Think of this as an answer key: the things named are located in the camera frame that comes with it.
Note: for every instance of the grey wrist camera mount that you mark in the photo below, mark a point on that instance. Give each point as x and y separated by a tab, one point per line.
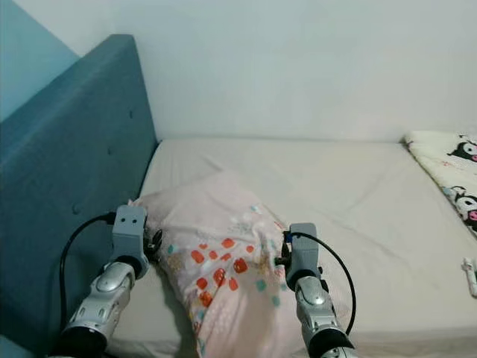
303	253
129	227

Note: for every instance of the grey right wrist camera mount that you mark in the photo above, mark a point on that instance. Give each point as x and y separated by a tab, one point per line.
303	253

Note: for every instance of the blue upholstered headboard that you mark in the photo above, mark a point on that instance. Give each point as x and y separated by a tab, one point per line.
74	156

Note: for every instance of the cream cartoon print blanket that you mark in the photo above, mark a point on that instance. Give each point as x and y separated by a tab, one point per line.
443	168

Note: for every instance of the pink patterned pillow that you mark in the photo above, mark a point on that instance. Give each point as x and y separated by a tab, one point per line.
223	216

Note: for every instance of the cream mattress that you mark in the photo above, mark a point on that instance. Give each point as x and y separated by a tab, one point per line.
343	194

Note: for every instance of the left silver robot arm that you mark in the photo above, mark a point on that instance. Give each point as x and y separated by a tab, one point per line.
108	298

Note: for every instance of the white plastic wrapper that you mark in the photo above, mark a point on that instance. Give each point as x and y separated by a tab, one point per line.
470	276

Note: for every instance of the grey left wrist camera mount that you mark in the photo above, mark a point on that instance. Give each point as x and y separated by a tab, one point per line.
129	227

